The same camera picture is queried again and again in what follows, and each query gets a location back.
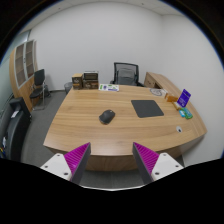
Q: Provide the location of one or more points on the black mesh office chair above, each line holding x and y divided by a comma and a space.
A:
126, 74

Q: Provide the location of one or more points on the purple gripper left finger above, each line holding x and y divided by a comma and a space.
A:
77, 160

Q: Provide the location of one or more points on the wooden office desk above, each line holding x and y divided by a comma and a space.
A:
77, 122

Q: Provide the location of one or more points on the black visitor chair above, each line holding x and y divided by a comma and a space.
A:
39, 88

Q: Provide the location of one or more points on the grey waste bin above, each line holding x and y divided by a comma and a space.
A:
67, 87

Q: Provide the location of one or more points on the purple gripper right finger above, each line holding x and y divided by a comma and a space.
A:
145, 159

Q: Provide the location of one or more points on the purple standing sign card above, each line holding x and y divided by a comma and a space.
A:
184, 98

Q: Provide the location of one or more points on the dark grey mouse pad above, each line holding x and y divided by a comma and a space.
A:
146, 108

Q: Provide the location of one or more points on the desk cable grommet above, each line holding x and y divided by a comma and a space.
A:
179, 129

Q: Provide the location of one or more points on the black chair at left edge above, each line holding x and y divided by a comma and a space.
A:
14, 124

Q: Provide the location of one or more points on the wooden glass-door bookcase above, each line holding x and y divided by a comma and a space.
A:
22, 66

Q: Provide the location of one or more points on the dark grey computer mouse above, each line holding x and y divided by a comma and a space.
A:
107, 116

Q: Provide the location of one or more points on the white green printed sheet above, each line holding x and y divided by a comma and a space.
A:
108, 87

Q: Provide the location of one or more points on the brown box left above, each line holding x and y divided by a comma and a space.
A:
77, 81

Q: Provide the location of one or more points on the wooden side return cabinet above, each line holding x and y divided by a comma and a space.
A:
154, 80

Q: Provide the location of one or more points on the small brown cardboard box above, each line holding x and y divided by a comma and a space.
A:
171, 98

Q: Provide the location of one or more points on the green packet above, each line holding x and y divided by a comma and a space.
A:
188, 114

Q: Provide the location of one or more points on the blue small packet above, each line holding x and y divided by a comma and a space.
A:
182, 113

